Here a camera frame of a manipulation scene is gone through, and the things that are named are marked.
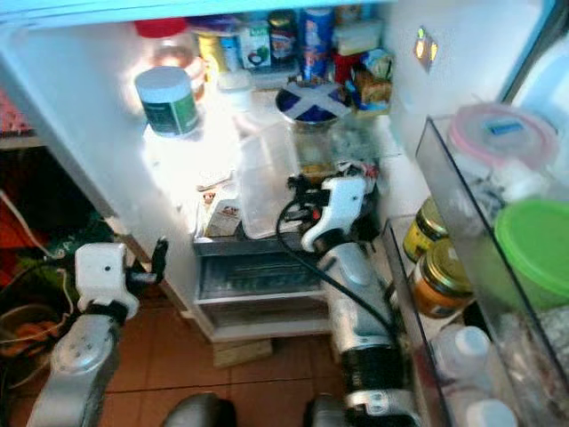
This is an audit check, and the small printed carton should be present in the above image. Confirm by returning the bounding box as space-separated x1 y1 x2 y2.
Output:
203 182 245 237

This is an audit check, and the robot right leg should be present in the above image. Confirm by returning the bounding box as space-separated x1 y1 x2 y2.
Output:
302 396 357 427

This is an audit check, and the blue tube can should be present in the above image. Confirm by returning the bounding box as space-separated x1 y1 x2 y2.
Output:
298 7 334 81

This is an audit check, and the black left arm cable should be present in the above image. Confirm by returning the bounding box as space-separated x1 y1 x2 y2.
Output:
4 267 81 427

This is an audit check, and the white and green carton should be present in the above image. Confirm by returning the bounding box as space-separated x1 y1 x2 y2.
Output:
236 18 272 70

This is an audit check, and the clear plastic container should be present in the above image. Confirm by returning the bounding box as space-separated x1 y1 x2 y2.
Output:
236 125 303 239

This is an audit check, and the red plastic crate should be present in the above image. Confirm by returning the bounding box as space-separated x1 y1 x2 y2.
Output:
0 89 26 136

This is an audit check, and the pink rim lidded container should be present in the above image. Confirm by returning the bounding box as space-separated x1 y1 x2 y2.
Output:
449 102 561 192

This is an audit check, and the fridge crisper drawer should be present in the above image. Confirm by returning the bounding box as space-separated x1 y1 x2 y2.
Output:
191 233 330 343

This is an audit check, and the robot left leg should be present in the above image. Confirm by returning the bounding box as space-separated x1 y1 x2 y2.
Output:
160 394 228 427

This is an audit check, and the white plastic bottle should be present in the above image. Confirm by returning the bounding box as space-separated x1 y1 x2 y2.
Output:
462 399 521 427
427 325 494 392

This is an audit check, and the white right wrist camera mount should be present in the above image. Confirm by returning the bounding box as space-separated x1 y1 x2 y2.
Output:
301 175 370 254

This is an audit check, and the robot leg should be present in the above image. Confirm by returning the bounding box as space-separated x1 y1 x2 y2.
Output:
160 394 228 427
302 396 357 427

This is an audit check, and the colourful snack bag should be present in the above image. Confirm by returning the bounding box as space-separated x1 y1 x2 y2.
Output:
351 49 397 112

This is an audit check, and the white jar green label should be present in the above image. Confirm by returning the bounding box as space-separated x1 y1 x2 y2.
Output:
133 67 201 139

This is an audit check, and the white wall cord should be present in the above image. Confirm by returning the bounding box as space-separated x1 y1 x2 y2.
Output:
0 191 68 294

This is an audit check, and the fridge control panel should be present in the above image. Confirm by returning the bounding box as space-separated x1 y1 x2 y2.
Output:
413 25 441 72

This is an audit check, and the round basket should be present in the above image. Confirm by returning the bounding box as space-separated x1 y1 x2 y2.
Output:
0 302 68 375

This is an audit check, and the white fridge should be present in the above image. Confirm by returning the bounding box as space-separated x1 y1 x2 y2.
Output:
0 0 569 348

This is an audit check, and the orange jar gold lid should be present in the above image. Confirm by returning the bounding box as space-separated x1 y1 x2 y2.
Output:
409 238 474 319

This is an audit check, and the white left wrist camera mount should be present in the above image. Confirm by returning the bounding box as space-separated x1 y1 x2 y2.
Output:
74 242 134 321

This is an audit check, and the wooden block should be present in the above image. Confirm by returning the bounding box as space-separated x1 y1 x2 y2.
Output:
213 338 272 367

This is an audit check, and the dark jar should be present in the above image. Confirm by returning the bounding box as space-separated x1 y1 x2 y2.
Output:
267 11 299 63

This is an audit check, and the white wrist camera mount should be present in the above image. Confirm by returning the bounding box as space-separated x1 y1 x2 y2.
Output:
74 242 134 321
301 175 370 254

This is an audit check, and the white box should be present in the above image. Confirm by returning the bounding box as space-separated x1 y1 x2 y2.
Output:
333 20 385 56

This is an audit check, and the tinted fridge door shelf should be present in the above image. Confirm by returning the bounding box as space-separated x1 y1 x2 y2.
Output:
413 116 569 383
384 213 499 427

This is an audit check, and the blue tin white cross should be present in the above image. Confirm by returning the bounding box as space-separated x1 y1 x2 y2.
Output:
274 78 352 124

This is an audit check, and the yellow can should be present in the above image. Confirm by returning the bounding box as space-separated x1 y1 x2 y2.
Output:
194 27 236 77

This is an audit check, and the green lid container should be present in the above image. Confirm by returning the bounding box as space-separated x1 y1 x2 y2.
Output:
493 197 569 312

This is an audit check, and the red lid jar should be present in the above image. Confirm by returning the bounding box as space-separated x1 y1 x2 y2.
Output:
133 18 196 72

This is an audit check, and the yellow label jar gold lid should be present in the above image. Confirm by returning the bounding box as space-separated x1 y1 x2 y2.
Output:
402 196 447 263

